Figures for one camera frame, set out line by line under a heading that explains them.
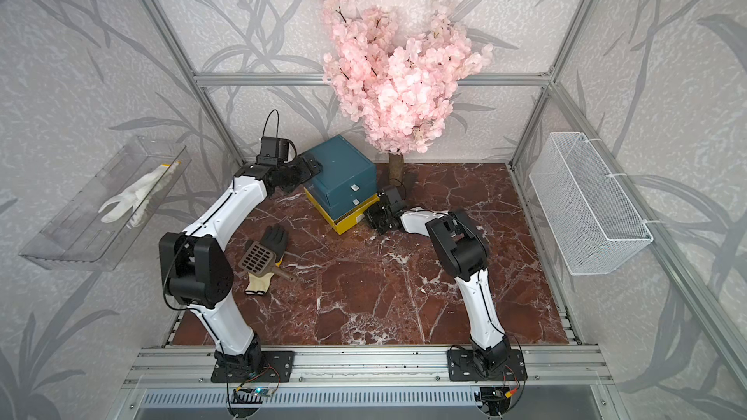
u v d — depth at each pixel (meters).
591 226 0.60
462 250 0.58
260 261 0.89
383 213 0.85
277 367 0.73
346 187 0.87
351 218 0.97
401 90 0.64
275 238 0.96
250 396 0.72
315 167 0.83
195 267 0.47
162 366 0.76
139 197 0.64
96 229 0.64
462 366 0.73
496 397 0.73
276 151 0.70
